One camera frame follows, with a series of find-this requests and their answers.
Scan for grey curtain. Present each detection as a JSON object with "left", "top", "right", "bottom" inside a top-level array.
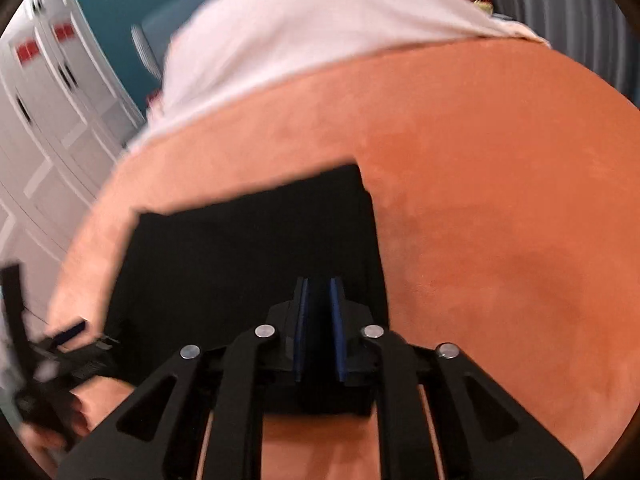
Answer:
[{"left": 480, "top": 0, "right": 633, "bottom": 96}]

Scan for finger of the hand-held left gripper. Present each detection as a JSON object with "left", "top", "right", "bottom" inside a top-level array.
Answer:
[{"left": 45, "top": 320, "right": 89, "bottom": 349}]

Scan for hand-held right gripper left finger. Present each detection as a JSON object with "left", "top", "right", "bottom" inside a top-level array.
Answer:
[{"left": 57, "top": 276, "right": 313, "bottom": 480}]

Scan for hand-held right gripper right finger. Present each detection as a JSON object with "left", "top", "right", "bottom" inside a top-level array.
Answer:
[{"left": 327, "top": 276, "right": 586, "bottom": 480}]

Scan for white bed sheet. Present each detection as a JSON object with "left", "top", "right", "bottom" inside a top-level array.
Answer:
[{"left": 125, "top": 0, "right": 551, "bottom": 153}]

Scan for black pants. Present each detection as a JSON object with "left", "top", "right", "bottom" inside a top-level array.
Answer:
[{"left": 105, "top": 162, "right": 391, "bottom": 418}]

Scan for white panelled wardrobe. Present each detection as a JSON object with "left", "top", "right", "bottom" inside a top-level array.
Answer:
[{"left": 0, "top": 0, "right": 146, "bottom": 311}]

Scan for orange plush blanket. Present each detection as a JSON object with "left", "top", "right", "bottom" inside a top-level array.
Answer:
[{"left": 47, "top": 40, "right": 640, "bottom": 480}]

